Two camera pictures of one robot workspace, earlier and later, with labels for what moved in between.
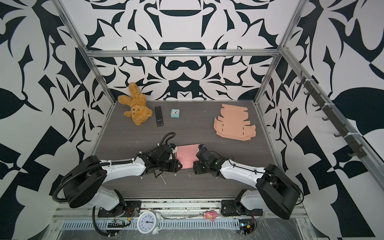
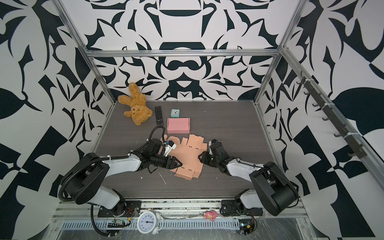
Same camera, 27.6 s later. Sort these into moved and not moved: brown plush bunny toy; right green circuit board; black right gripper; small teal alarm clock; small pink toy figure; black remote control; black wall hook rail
Moved: black right gripper
Not moved: small pink toy figure; small teal alarm clock; black remote control; right green circuit board; brown plush bunny toy; black wall hook rail
